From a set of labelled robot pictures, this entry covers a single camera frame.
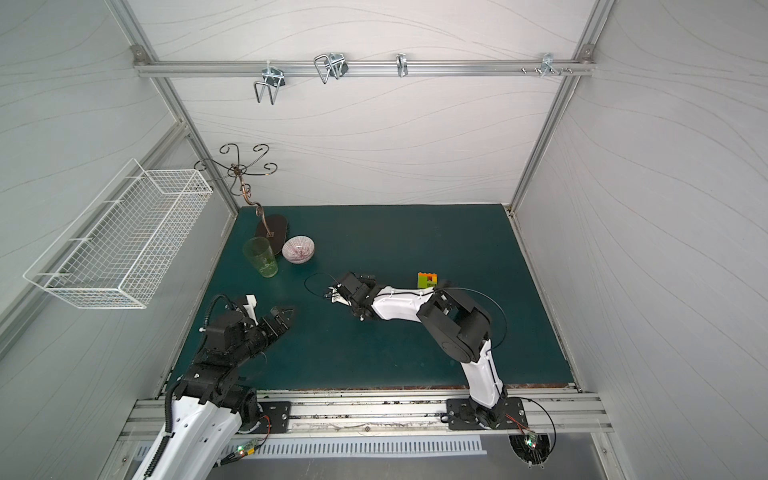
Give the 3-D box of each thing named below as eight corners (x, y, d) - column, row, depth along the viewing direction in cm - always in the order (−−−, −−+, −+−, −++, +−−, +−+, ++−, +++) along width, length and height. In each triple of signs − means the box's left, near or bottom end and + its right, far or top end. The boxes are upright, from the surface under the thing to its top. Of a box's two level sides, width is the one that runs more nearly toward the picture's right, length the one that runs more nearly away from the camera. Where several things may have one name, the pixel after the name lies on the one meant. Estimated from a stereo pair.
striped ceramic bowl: (282, 264, 104) (278, 257, 101) (289, 242, 111) (285, 234, 108) (313, 264, 104) (310, 257, 101) (317, 242, 111) (315, 234, 108)
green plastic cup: (255, 277, 102) (240, 253, 91) (261, 260, 106) (247, 236, 96) (276, 277, 102) (263, 253, 91) (281, 260, 106) (269, 236, 96)
